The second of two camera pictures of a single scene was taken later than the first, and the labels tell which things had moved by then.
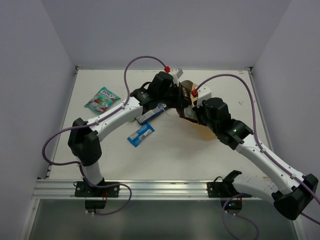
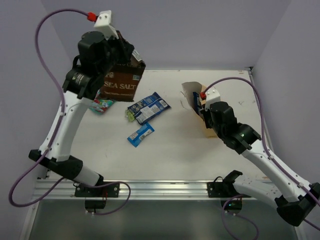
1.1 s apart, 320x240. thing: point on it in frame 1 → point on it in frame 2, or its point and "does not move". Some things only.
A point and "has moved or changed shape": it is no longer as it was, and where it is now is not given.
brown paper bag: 203,131 has moved or changed shape
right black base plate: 223,188 does not move
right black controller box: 232,205 does not move
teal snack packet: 99,102 does not move
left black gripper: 173,94 → 124,50
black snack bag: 186,109 → 122,79
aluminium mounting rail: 137,190 does not move
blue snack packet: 135,138 does not move
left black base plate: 83,189 does not move
